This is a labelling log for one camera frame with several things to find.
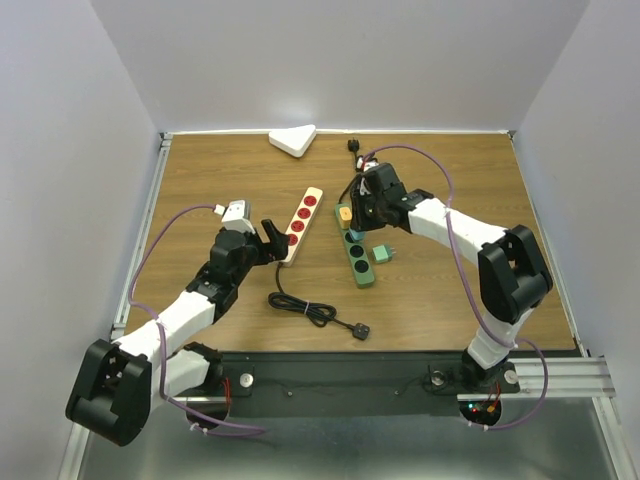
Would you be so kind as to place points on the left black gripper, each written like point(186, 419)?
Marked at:
point(274, 250)

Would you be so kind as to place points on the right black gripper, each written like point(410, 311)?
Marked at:
point(359, 222)

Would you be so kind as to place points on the yellow charger plug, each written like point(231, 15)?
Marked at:
point(344, 217)

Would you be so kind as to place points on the teal charger plug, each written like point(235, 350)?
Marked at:
point(356, 235)

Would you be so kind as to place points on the green charger plug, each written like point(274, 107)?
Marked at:
point(382, 253)

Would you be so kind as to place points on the green black power strip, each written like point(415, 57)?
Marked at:
point(358, 260)

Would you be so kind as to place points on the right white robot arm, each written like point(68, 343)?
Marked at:
point(513, 275)

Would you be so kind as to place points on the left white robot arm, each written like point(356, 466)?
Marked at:
point(120, 383)

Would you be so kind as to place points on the cream red power strip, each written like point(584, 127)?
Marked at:
point(301, 221)

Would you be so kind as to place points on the white triangular device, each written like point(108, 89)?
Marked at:
point(294, 141)

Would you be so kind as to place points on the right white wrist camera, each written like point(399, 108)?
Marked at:
point(363, 165)

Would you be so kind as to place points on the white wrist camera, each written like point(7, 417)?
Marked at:
point(236, 216)
point(363, 165)

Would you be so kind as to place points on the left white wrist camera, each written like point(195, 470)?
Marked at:
point(236, 216)

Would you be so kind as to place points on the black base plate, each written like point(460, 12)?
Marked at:
point(341, 384)

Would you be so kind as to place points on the aluminium frame rail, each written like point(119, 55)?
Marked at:
point(72, 463)

